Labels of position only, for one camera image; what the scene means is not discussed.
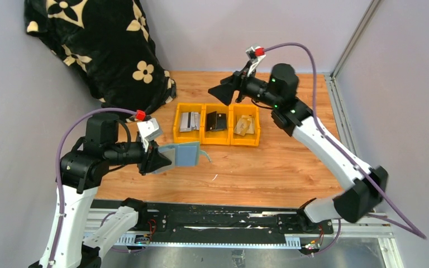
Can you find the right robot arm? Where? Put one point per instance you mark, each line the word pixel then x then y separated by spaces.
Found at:
pixel 363 184

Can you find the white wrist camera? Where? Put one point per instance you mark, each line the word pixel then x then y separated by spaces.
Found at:
pixel 255 54
pixel 148 131

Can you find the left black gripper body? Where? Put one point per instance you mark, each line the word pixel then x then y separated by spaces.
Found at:
pixel 146 158

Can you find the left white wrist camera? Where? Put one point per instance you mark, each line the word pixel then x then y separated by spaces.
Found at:
pixel 148 131

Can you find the silver cards stack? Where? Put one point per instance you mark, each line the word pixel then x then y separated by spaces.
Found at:
pixel 190 121

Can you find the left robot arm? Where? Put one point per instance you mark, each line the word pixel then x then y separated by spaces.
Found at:
pixel 79 174

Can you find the green card holder wallet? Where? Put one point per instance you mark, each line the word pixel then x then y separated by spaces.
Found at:
pixel 182 155

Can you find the black floral blanket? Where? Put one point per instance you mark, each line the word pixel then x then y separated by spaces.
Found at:
pixel 108 44

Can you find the aluminium frame post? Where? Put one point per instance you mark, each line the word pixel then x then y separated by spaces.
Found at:
pixel 355 37

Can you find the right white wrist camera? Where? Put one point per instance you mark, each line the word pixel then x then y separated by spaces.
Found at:
pixel 255 54

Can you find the black cards stack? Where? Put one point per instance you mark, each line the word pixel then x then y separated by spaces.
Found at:
pixel 216 121

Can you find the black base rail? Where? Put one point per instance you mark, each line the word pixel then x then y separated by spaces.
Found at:
pixel 218 226

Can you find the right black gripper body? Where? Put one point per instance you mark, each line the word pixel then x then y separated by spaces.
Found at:
pixel 239 85

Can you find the left yellow plastic bin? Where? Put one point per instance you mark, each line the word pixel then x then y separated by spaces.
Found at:
pixel 181 137

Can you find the middle yellow plastic bin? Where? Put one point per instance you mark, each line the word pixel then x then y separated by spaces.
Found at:
pixel 216 137

